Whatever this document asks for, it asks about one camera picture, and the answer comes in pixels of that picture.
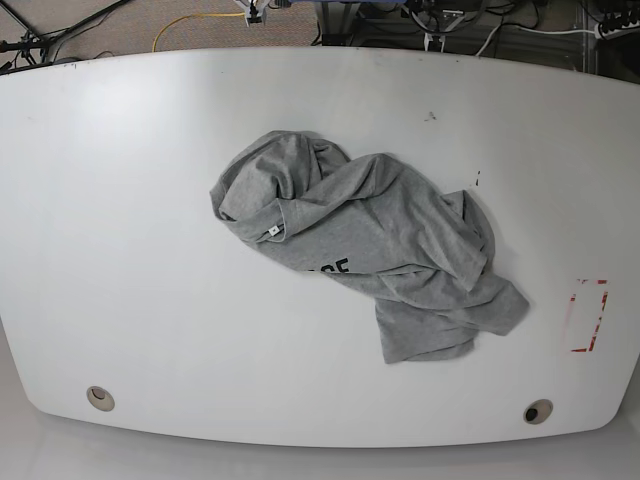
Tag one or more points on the grey T-shirt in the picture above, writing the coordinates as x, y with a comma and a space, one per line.
379, 227

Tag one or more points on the red tape rectangle marking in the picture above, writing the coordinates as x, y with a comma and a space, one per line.
585, 314

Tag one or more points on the white power strip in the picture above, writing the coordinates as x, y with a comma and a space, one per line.
614, 26

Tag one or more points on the left table cable grommet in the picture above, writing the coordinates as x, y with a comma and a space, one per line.
100, 399

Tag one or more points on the table cable grommet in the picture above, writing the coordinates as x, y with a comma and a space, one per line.
100, 399
538, 412

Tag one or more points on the right table cable grommet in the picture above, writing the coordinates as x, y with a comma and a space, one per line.
538, 412

